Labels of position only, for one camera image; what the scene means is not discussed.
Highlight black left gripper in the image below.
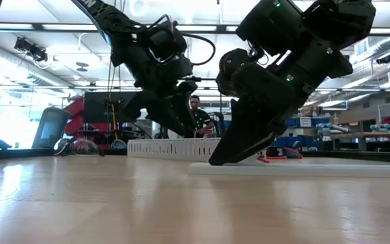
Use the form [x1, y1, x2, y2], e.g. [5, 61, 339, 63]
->
[123, 56, 199, 137]

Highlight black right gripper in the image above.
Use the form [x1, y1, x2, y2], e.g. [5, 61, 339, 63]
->
[208, 62, 318, 167]

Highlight white slotted cable duct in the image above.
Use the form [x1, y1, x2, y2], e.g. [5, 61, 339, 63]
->
[127, 137, 267, 163]

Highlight white duct cover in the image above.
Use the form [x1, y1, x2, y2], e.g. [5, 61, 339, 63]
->
[188, 161, 390, 180]

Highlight person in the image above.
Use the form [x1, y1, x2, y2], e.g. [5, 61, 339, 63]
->
[185, 94, 216, 138]

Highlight black bar stand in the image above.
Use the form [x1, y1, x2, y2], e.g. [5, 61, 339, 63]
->
[177, 76, 223, 115]

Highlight black monitor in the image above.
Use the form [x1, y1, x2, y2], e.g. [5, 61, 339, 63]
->
[83, 90, 138, 125]

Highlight gray pipes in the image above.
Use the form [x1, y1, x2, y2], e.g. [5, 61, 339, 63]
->
[316, 122, 350, 135]
[370, 123, 390, 133]

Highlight red machine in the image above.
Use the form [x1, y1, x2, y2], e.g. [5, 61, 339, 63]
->
[62, 98, 96, 150]

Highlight gray office chair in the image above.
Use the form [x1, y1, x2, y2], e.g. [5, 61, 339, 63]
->
[31, 107, 71, 150]

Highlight wooden workbench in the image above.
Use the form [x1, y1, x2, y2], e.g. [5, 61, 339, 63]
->
[330, 131, 390, 152]

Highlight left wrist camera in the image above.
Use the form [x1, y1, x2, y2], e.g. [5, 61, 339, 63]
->
[146, 20, 188, 60]

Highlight black ceiling-mounted camera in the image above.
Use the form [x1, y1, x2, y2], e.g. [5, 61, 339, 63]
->
[14, 36, 49, 64]

